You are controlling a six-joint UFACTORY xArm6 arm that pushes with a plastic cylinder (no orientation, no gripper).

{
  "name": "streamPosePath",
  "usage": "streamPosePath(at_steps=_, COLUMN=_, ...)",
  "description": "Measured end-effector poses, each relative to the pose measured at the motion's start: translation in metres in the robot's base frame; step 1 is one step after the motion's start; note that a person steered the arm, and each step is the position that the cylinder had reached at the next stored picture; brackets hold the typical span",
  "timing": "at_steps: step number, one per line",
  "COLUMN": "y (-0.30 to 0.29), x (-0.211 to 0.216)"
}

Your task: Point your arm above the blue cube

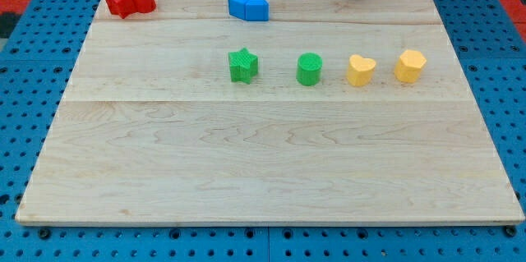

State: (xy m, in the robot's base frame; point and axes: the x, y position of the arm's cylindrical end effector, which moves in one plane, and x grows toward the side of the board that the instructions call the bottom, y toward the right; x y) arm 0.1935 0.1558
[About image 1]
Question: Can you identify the blue cube block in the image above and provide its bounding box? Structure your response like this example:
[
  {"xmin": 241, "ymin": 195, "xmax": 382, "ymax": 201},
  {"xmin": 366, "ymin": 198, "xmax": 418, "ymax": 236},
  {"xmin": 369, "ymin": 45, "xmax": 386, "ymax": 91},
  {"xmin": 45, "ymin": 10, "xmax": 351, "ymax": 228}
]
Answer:
[{"xmin": 228, "ymin": 0, "xmax": 249, "ymax": 20}]

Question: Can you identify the green star block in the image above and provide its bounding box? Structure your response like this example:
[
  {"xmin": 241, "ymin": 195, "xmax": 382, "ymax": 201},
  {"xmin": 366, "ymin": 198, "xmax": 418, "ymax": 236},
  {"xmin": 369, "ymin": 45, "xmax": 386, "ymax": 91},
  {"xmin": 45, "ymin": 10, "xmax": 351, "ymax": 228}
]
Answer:
[{"xmin": 228, "ymin": 48, "xmax": 259, "ymax": 84}]

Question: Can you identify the green cylinder block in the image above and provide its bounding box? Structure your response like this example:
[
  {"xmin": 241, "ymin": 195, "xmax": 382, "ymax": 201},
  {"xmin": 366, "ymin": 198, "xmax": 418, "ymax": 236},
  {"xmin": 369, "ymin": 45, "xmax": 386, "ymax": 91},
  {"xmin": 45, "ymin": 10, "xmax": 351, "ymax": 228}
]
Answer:
[{"xmin": 296, "ymin": 53, "xmax": 323, "ymax": 86}]

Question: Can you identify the blue triangular prism block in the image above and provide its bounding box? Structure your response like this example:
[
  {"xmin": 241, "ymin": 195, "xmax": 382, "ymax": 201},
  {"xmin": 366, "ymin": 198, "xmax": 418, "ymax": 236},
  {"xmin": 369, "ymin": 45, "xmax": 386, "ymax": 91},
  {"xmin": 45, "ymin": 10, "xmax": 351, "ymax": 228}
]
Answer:
[{"xmin": 245, "ymin": 0, "xmax": 270, "ymax": 21}]

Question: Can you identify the yellow heart block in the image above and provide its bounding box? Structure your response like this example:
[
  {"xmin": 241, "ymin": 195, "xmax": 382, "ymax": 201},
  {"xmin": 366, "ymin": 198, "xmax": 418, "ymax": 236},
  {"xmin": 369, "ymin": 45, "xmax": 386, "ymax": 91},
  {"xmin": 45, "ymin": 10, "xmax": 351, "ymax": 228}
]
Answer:
[{"xmin": 346, "ymin": 54, "xmax": 376, "ymax": 87}]

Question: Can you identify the light wooden board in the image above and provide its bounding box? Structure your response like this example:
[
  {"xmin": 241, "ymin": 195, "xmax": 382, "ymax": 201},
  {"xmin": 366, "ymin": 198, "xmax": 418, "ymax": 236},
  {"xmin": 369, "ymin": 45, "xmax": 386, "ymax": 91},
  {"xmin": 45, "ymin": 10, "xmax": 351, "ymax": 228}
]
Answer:
[{"xmin": 16, "ymin": 0, "xmax": 524, "ymax": 227}]

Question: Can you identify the yellow hexagon block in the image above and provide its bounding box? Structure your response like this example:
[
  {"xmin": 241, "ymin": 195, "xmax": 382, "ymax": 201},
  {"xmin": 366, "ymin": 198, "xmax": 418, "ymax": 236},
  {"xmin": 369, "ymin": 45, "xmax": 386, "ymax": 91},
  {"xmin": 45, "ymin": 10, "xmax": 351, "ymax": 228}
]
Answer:
[{"xmin": 394, "ymin": 49, "xmax": 427, "ymax": 83}]

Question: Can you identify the red star block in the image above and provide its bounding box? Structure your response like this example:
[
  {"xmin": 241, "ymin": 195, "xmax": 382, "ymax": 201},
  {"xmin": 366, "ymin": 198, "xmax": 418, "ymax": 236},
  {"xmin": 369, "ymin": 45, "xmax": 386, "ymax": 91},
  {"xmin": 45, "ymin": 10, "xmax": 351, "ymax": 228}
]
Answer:
[{"xmin": 105, "ymin": 0, "xmax": 136, "ymax": 19}]

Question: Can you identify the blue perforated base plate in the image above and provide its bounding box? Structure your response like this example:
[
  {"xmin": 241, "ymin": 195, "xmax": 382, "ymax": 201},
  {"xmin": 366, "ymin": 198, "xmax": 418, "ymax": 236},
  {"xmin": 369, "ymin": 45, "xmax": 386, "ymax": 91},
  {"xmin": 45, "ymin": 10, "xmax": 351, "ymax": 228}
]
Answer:
[{"xmin": 1, "ymin": 0, "xmax": 525, "ymax": 261}]

